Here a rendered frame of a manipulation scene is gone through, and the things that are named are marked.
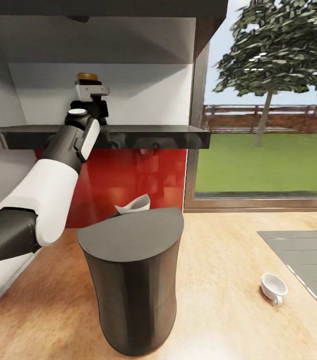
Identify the coffee cup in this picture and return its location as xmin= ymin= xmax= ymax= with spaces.
xmin=261 ymin=273 xmax=288 ymax=307

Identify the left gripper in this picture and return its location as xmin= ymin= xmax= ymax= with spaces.
xmin=70 ymin=100 xmax=109 ymax=118

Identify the paper coffee filter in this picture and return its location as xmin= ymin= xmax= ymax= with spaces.
xmin=115 ymin=194 xmax=150 ymax=215

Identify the bottle of coffee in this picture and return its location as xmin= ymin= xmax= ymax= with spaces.
xmin=74 ymin=72 xmax=107 ymax=126

